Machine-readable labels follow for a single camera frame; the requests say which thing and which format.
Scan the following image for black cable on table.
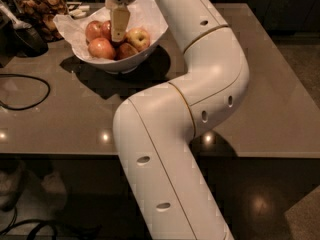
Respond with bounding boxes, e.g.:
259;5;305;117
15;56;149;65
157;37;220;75
0;73;52;112

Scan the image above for black round appliance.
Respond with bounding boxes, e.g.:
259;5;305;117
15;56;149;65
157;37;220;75
10;27;48;57

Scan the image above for white shoe right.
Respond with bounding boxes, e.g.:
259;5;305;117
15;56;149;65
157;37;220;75
41;171;68;214

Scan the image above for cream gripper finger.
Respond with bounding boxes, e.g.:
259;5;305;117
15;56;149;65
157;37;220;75
111;4;130;42

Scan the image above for black cables on floor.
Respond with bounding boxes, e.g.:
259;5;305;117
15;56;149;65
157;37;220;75
0;157;101;240

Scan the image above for yellow-red apple right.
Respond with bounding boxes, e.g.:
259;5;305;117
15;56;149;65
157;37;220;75
126;28;150;52

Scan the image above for white shoe left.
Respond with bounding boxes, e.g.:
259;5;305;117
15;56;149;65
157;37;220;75
0;160;26;212

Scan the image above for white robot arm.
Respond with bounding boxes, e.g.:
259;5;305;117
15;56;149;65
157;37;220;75
113;0;249;240

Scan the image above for white ceramic bowl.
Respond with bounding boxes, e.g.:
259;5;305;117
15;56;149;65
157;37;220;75
71;0;169;75

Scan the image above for glass jar of dried chips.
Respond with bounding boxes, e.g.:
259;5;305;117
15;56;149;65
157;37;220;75
13;0;68;42

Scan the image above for silver spoon handle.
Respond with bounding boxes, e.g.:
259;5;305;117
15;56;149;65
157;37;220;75
0;0;31;30

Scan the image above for small white items on tray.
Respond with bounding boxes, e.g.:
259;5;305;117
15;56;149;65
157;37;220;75
68;4;90;19

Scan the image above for white shoe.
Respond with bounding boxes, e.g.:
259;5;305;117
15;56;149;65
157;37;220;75
0;160;26;212
41;171;68;214

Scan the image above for red apple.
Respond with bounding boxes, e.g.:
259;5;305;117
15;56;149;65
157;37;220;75
88;38;116;60
116;43;138;60
100;20;125;47
85;20;102;42

